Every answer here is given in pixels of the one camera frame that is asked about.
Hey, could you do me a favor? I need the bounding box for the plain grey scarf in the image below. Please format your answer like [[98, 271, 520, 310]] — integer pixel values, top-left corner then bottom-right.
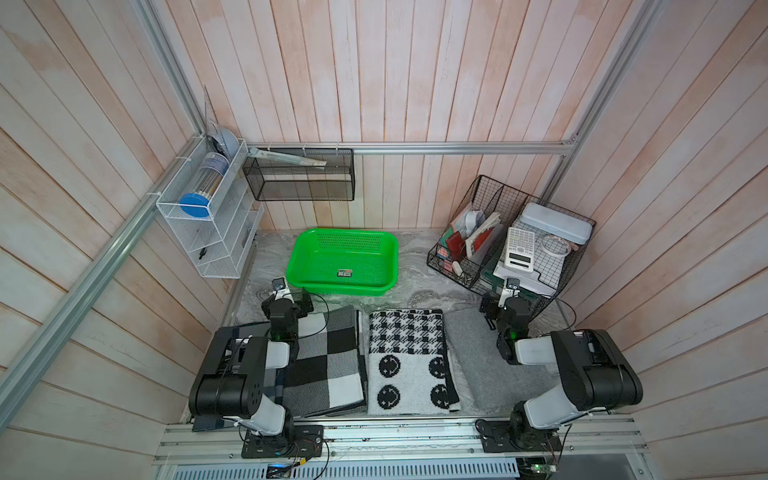
[[444, 308, 559, 417]]

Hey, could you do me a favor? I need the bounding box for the grey black checkered scarf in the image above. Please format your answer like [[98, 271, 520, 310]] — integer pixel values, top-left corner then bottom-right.
[[264, 306, 367, 418]]

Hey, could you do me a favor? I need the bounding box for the green plastic basket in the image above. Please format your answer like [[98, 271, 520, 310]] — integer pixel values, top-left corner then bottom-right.
[[285, 228, 399, 296]]

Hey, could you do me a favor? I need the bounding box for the black white smiley scarf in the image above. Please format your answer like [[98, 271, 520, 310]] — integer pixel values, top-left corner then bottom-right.
[[367, 309, 460, 416]]

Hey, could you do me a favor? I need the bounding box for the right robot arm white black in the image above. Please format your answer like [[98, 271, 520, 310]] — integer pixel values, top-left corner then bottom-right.
[[475, 296, 644, 453]]

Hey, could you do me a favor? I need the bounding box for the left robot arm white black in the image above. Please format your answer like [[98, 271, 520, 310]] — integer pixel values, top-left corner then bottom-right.
[[188, 291, 324, 469]]

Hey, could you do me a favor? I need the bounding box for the grey ruler in basket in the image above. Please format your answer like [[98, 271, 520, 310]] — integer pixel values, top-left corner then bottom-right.
[[249, 147, 327, 167]]

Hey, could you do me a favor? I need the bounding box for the white calculator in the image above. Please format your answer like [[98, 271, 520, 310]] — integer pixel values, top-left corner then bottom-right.
[[503, 227, 535, 273]]

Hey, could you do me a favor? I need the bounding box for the white tape roll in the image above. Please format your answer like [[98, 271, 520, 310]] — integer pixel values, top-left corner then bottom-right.
[[540, 234, 572, 258]]

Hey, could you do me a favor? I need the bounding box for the red booklet in organizer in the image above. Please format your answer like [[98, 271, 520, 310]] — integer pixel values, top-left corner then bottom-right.
[[445, 228, 495, 261]]

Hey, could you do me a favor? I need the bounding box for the white rectangular plastic box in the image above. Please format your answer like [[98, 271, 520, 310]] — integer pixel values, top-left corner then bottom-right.
[[520, 203, 593, 245]]

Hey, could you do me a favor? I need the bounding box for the clear tube blue cap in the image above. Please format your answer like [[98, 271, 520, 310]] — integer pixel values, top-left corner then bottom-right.
[[179, 152, 230, 218]]

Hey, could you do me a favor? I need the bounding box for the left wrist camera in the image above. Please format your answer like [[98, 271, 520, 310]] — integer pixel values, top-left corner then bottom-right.
[[271, 277, 294, 301]]

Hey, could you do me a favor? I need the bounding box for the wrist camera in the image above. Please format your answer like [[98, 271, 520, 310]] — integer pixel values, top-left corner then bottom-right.
[[271, 277, 294, 301], [501, 277, 520, 299]]

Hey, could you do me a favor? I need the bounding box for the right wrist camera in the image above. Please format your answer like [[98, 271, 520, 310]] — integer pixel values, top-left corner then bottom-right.
[[501, 277, 520, 299]]

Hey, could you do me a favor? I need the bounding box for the black wire desk organizer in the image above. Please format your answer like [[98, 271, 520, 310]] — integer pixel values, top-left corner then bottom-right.
[[427, 175, 596, 317]]

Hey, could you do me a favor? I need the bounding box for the white wire wall shelf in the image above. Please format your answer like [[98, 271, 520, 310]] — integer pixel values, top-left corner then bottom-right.
[[156, 138, 265, 279]]

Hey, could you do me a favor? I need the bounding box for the black mesh wall basket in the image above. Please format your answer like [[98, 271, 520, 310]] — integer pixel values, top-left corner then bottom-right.
[[242, 149, 356, 202]]

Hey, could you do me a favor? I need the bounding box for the aluminium mounting rail base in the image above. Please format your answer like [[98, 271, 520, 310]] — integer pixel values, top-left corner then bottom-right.
[[150, 415, 661, 479]]

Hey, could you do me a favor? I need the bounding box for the horizontal aluminium wall bar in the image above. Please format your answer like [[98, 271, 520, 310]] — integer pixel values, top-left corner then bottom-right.
[[248, 141, 575, 155]]

